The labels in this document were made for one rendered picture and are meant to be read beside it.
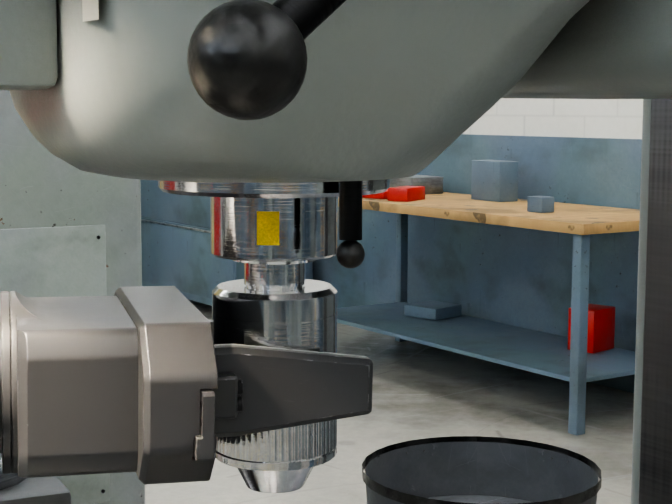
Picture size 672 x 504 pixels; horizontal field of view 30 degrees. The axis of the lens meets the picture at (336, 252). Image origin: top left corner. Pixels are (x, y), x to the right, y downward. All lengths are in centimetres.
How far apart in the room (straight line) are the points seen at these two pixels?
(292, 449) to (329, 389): 3
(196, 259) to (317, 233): 774
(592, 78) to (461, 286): 652
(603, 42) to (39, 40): 20
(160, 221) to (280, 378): 819
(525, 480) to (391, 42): 240
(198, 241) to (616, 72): 770
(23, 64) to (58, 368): 10
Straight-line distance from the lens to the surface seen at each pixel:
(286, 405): 45
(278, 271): 46
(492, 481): 278
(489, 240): 680
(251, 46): 30
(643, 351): 83
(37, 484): 84
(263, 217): 44
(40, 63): 41
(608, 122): 616
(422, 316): 667
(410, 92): 41
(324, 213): 45
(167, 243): 855
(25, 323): 44
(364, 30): 38
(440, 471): 276
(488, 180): 630
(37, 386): 42
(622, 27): 47
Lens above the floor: 133
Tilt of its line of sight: 6 degrees down
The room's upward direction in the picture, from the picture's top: straight up
